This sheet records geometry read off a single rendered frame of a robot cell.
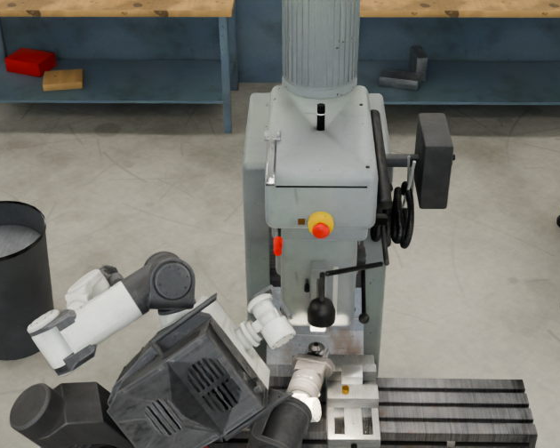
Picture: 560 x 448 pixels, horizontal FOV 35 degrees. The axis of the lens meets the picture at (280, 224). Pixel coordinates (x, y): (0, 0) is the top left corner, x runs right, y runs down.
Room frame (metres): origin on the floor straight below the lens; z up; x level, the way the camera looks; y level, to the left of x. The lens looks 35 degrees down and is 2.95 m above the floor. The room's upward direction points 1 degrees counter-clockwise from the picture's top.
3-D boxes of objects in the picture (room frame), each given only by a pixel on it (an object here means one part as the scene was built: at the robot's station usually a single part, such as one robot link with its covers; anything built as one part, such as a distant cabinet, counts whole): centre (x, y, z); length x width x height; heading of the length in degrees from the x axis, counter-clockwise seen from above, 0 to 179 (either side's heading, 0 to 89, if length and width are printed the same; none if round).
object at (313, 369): (1.86, -0.08, 1.13); 0.13 x 0.12 x 0.10; 74
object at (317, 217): (1.72, -0.09, 1.76); 0.06 x 0.02 x 0.06; 88
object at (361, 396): (1.89, -0.21, 1.03); 0.15 x 0.06 x 0.04; 88
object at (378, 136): (1.98, -0.25, 1.79); 0.45 x 0.04 x 0.04; 178
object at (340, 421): (1.92, -0.21, 0.99); 0.35 x 0.15 x 0.11; 178
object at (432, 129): (2.24, -0.45, 1.62); 0.20 x 0.09 x 0.21; 178
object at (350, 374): (1.95, -0.21, 1.04); 0.06 x 0.05 x 0.06; 88
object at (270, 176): (1.80, 0.02, 1.89); 0.24 x 0.04 x 0.01; 178
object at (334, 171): (1.97, -0.10, 1.81); 0.47 x 0.26 x 0.16; 178
